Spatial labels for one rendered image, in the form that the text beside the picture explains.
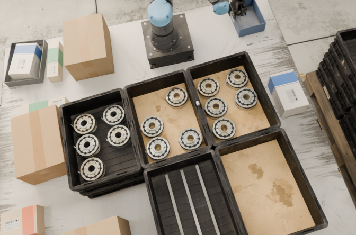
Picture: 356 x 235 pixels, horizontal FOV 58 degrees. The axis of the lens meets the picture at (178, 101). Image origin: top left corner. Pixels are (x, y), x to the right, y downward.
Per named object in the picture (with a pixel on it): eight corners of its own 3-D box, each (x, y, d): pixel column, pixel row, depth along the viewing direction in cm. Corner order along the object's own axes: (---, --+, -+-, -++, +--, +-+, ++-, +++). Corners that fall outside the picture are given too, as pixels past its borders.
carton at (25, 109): (25, 120, 168) (19, 116, 163) (25, 110, 171) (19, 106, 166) (70, 111, 169) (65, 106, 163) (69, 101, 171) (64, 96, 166)
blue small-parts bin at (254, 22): (228, 11, 188) (228, 2, 182) (252, 5, 189) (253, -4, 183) (238, 37, 180) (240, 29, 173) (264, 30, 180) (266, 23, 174)
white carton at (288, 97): (266, 83, 165) (269, 74, 157) (288, 78, 166) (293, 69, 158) (281, 118, 156) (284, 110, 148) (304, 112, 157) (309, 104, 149)
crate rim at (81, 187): (60, 107, 146) (58, 105, 144) (123, 89, 148) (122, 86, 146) (71, 192, 129) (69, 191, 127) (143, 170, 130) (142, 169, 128)
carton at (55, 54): (53, 47, 188) (48, 42, 183) (63, 46, 188) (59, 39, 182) (51, 82, 177) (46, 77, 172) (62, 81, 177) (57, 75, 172)
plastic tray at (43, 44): (15, 47, 191) (10, 42, 186) (48, 43, 190) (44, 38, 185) (8, 87, 179) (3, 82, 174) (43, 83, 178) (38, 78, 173)
